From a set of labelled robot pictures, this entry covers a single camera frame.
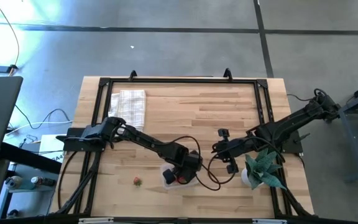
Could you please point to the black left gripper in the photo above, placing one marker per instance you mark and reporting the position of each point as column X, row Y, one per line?
column 194, row 163

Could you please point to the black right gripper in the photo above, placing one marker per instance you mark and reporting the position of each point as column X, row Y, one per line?
column 229, row 148

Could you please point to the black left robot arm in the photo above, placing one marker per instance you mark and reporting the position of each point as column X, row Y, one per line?
column 145, row 141

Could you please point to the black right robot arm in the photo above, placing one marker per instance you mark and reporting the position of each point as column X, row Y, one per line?
column 291, row 124

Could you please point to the clear plastic bag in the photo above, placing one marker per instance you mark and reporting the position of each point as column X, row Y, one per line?
column 179, row 186

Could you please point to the white plant pot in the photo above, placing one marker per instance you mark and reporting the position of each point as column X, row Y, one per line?
column 245, row 178

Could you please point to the green leafy plant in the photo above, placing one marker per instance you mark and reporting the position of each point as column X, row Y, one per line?
column 261, row 168

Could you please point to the white checked kitchen towel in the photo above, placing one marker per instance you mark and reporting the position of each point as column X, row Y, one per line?
column 132, row 105

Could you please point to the white printed box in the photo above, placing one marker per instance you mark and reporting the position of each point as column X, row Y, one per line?
column 50, row 146

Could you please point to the brown bottle white cap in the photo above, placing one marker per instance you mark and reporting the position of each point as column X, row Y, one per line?
column 42, row 180

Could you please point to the black desk beam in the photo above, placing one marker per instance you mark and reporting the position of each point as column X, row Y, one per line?
column 30, row 158

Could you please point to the black frame bracket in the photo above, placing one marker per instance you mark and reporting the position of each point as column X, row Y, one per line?
column 132, row 75
column 227, row 74

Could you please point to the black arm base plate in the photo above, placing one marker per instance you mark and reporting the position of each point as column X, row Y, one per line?
column 294, row 144
column 73, row 144

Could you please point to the black metal table frame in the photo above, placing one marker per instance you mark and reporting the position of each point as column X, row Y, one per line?
column 182, row 80

